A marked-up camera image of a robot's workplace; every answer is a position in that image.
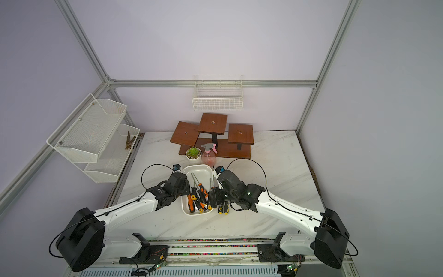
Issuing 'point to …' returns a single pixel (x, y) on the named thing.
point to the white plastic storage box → (197, 174)
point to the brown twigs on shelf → (129, 141)
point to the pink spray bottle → (209, 157)
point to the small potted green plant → (194, 155)
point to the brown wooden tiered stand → (237, 145)
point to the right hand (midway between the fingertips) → (215, 195)
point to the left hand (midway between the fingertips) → (185, 185)
